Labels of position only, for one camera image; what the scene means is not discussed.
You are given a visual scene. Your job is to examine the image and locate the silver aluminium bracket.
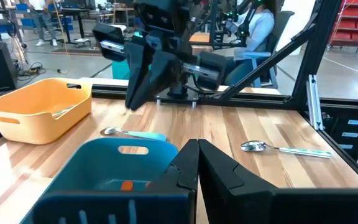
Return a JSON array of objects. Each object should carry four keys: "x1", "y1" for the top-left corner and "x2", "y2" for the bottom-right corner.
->
[{"x1": 305, "y1": 73, "x2": 325, "y2": 131}]

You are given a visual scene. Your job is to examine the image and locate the grey chair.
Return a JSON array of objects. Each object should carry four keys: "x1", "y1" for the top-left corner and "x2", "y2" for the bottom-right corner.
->
[{"x1": 237, "y1": 11, "x2": 295, "y2": 90}]

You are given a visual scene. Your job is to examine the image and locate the spoon with solid blue handle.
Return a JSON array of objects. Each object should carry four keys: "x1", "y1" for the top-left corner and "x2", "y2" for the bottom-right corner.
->
[{"x1": 99, "y1": 126, "x2": 168, "y2": 142}]

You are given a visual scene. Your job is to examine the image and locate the red storage bin shelf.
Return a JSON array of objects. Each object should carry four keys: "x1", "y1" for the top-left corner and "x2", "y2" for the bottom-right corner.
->
[{"x1": 326, "y1": 0, "x2": 358, "y2": 52}]

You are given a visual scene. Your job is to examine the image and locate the person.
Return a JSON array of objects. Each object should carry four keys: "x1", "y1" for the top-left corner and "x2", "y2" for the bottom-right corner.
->
[
  {"x1": 28, "y1": 0, "x2": 59, "y2": 47},
  {"x1": 225, "y1": 0, "x2": 276, "y2": 86}
]

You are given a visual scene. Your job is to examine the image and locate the blue storage bins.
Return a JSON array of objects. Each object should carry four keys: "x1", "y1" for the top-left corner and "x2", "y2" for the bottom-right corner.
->
[{"x1": 0, "y1": 2, "x2": 74, "y2": 35}]

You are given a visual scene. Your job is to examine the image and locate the dark teal plastic bin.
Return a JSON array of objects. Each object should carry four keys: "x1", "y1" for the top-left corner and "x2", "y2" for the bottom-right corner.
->
[{"x1": 19, "y1": 138, "x2": 180, "y2": 224}]

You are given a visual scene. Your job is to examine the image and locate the floor cables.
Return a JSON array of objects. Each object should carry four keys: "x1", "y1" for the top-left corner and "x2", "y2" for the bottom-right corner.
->
[{"x1": 9, "y1": 58, "x2": 71, "y2": 77}]

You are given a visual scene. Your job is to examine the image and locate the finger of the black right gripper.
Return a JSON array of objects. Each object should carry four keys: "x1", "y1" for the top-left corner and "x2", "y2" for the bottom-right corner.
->
[
  {"x1": 131, "y1": 50, "x2": 185, "y2": 111},
  {"x1": 124, "y1": 40, "x2": 155, "y2": 108}
]

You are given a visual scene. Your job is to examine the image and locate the yellow plastic bin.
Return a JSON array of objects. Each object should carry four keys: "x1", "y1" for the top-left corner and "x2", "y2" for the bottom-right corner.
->
[{"x1": 0, "y1": 77, "x2": 93, "y2": 146}]

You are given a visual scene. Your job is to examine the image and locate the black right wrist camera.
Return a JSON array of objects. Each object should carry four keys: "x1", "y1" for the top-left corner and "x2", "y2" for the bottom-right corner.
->
[{"x1": 134, "y1": 0, "x2": 181, "y2": 34}]

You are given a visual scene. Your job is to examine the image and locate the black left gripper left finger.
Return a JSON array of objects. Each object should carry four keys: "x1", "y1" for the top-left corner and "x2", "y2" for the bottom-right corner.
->
[{"x1": 147, "y1": 138, "x2": 200, "y2": 192}]

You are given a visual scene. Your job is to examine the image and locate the teal box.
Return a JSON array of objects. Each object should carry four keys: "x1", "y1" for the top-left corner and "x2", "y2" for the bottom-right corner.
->
[{"x1": 111, "y1": 58, "x2": 131, "y2": 80}]

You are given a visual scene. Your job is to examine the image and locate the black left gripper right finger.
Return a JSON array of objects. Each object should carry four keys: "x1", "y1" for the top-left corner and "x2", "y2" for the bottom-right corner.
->
[{"x1": 198, "y1": 139, "x2": 277, "y2": 224}]

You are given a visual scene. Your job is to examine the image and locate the spoon with orange handle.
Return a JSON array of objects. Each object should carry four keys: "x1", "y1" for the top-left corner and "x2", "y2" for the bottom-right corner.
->
[{"x1": 120, "y1": 180, "x2": 134, "y2": 192}]

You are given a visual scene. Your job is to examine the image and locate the spoon with pale patterned handle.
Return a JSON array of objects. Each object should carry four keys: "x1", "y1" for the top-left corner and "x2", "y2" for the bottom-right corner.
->
[{"x1": 240, "y1": 140, "x2": 333, "y2": 160}]

